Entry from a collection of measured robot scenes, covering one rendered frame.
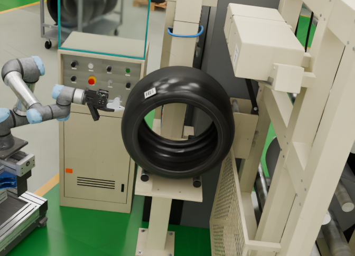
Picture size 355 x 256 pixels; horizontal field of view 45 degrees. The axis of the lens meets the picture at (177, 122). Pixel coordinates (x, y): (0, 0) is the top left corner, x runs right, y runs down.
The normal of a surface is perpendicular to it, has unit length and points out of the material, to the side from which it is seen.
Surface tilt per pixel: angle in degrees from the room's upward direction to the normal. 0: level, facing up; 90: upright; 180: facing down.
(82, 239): 0
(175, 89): 43
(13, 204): 0
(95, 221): 0
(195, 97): 80
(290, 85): 72
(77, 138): 90
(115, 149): 90
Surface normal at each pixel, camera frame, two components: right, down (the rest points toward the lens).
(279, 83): 0.02, 0.20
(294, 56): -0.02, 0.49
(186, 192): 0.12, -0.86
